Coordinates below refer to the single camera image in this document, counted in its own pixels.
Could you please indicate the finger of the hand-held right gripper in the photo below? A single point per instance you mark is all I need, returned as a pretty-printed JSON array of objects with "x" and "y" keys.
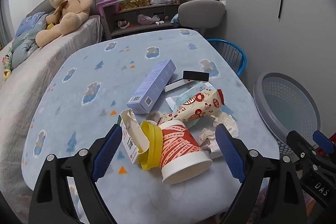
[
  {"x": 298, "y": 141},
  {"x": 324, "y": 141}
]

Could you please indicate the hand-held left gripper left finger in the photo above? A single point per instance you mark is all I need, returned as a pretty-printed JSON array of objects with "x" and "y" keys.
[{"x": 107, "y": 150}]

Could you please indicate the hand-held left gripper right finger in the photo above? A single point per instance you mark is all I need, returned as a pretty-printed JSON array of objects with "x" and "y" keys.
[{"x": 231, "y": 153}]

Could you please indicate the pinkish tissue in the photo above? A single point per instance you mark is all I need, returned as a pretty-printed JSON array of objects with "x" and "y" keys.
[{"x": 207, "y": 138}]

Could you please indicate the white paper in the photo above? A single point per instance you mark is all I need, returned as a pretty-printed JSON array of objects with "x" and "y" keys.
[{"x": 228, "y": 121}]

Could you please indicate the torn white carton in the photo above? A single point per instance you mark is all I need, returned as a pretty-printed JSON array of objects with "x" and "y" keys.
[{"x": 134, "y": 132}]

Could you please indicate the grey plastic basket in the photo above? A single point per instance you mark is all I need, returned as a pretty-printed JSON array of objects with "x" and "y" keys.
[{"x": 288, "y": 103}]

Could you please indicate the yellow plastic lid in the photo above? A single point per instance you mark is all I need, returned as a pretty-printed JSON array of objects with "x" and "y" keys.
[{"x": 153, "y": 140}]

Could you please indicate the red white paper cup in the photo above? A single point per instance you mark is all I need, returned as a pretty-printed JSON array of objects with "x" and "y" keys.
[{"x": 181, "y": 153}]

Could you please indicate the red white snack wrapper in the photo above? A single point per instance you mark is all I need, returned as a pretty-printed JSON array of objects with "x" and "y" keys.
[{"x": 194, "y": 106}]

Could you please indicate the light blue mask packet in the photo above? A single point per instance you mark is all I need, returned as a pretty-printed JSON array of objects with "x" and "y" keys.
[{"x": 183, "y": 96}]

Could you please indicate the purple cardboard box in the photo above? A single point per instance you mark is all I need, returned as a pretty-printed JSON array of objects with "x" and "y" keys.
[{"x": 152, "y": 85}]

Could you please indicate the blue patterned card box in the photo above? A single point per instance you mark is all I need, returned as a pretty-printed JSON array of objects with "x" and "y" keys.
[{"x": 174, "y": 85}]

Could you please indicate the light blue printed blanket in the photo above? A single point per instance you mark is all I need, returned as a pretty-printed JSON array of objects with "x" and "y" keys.
[{"x": 105, "y": 77}]

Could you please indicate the blue child chair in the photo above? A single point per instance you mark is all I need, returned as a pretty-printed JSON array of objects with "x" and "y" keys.
[{"x": 244, "y": 62}]

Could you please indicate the grey bed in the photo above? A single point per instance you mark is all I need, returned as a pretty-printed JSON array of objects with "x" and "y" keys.
[{"x": 31, "y": 77}]

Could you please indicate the small paper cup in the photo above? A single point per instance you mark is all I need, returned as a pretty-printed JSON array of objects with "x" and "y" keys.
[{"x": 122, "y": 23}]

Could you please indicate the small green plush toy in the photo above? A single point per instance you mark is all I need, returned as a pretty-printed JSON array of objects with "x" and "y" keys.
[{"x": 7, "y": 61}]

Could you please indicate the pink plastic bag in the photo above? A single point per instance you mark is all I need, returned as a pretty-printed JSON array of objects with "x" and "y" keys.
[{"x": 147, "y": 19}]

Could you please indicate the small yellow toy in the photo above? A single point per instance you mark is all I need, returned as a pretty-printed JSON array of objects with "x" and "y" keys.
[{"x": 50, "y": 26}]

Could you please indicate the light blue quilt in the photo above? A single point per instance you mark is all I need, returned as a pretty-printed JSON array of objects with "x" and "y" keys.
[{"x": 26, "y": 37}]

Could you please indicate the purple plastic bin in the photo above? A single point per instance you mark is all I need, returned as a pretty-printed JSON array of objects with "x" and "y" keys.
[{"x": 105, "y": 7}]

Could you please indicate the grey swivel chair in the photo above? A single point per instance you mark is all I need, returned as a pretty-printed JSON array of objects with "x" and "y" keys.
[{"x": 202, "y": 12}]

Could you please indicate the blue cloth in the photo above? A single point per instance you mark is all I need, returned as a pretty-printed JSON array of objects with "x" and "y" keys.
[{"x": 175, "y": 20}]

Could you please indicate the grey shelf unit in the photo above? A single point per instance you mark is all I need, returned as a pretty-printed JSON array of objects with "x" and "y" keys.
[{"x": 115, "y": 6}]

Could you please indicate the white wardrobe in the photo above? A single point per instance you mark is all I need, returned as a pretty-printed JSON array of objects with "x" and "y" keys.
[{"x": 249, "y": 3}]

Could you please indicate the tan teddy bear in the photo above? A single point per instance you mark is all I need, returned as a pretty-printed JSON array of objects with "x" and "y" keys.
[{"x": 71, "y": 6}]

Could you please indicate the yellow gold packets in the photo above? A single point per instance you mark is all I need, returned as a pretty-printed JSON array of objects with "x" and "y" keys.
[{"x": 134, "y": 3}]

